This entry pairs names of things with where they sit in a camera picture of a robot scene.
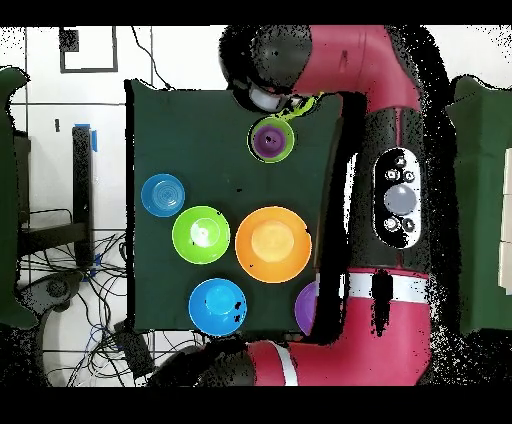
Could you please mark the deep blue bowl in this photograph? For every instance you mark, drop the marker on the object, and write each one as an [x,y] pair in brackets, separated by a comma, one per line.
[216,308]

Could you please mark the purple bowl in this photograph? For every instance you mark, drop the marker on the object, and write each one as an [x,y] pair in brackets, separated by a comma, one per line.
[306,308]

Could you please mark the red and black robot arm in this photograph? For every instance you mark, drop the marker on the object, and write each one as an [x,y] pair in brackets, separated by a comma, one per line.
[380,320]

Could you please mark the small ribbed green bowl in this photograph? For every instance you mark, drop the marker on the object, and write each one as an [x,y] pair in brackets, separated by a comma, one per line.
[290,140]

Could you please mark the large orange bowl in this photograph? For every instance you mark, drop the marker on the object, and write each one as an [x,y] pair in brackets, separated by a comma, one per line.
[272,244]

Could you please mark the dark green tablecloth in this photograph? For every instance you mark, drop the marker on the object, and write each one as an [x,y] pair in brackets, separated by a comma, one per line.
[180,140]

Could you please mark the black power strip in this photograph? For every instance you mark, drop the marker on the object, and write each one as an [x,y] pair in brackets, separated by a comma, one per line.
[134,352]

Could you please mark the purple cup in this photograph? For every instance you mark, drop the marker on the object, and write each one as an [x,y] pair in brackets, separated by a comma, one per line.
[264,148]

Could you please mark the large green bowl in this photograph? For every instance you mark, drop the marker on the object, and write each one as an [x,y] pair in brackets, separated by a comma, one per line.
[196,240]

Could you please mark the white box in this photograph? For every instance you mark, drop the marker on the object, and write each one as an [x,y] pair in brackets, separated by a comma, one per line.
[507,220]

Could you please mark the green cloth side table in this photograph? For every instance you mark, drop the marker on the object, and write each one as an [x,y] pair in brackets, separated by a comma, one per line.
[8,200]
[484,200]

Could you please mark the black chair base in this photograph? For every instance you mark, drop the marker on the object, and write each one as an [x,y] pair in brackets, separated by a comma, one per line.
[56,288]

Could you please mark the shallow blue bowl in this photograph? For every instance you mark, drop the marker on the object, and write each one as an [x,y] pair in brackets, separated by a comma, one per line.
[162,195]

